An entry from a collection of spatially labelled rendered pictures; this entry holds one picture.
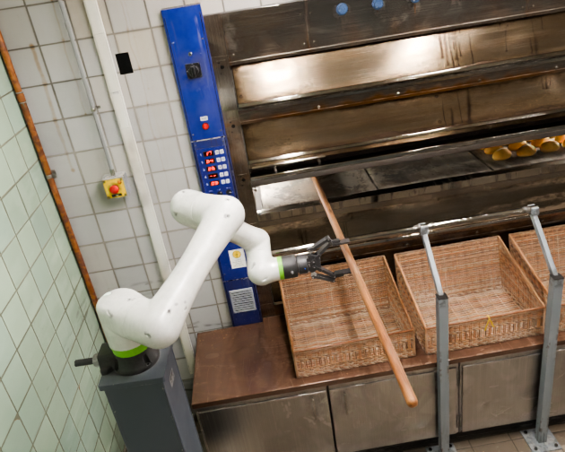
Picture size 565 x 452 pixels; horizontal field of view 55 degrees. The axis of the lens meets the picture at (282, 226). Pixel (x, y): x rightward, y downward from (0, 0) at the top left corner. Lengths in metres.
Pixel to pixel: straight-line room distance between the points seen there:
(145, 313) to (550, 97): 2.06
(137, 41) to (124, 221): 0.83
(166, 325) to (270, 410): 1.13
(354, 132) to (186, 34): 0.84
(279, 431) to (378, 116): 1.53
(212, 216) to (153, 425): 0.70
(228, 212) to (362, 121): 1.05
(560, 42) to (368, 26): 0.86
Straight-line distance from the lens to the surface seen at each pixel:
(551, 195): 3.04
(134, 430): 1.94
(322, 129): 2.52
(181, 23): 2.37
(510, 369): 2.77
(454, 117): 2.66
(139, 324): 1.60
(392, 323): 2.78
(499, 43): 2.67
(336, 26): 2.45
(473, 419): 2.91
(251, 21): 2.41
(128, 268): 2.80
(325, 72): 2.46
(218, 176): 2.52
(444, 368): 2.54
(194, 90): 2.41
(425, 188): 2.74
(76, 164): 2.62
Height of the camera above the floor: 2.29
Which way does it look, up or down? 27 degrees down
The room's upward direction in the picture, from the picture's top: 9 degrees counter-clockwise
